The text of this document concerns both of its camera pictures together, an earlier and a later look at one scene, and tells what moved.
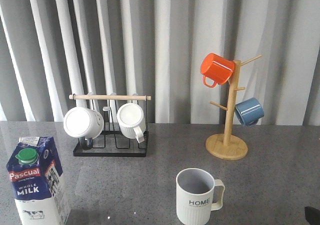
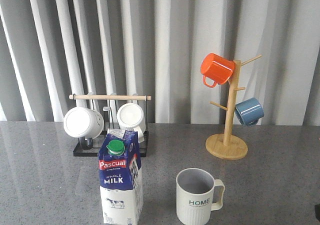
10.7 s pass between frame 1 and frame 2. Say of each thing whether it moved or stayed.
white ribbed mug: stayed
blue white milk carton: moved
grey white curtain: stayed
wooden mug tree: stayed
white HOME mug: stayed
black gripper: moved
